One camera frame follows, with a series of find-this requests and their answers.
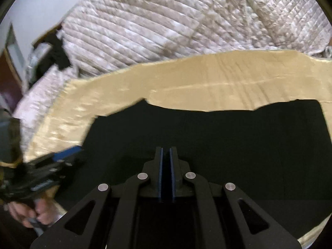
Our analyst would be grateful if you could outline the light blue cloth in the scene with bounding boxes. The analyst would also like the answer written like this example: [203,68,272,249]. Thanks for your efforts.
[25,43,54,85]

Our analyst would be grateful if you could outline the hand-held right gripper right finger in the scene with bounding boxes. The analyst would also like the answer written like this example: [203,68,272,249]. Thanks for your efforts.
[169,146,303,249]

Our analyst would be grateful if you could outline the black crumpled cloth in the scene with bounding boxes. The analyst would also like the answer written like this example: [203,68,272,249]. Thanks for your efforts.
[39,32,72,71]

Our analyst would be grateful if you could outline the black pants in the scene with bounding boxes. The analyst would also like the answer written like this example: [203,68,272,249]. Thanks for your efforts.
[53,99,332,239]

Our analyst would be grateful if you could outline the cream satin sheet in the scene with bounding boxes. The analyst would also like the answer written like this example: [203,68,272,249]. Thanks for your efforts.
[23,50,332,249]

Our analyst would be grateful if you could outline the dark wooden door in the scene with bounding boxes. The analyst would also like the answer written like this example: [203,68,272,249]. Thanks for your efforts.
[0,23,24,107]

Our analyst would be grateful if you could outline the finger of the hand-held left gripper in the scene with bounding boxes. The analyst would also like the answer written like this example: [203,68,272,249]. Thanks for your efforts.
[32,146,84,170]

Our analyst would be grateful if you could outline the floral quilted blanket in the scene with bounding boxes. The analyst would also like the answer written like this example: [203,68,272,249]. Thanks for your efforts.
[12,0,332,121]

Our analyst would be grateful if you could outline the person's left hand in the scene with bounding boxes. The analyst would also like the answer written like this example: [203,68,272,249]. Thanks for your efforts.
[8,199,64,229]

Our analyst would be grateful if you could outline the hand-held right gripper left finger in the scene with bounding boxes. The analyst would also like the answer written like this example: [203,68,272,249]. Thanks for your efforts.
[30,146,167,249]

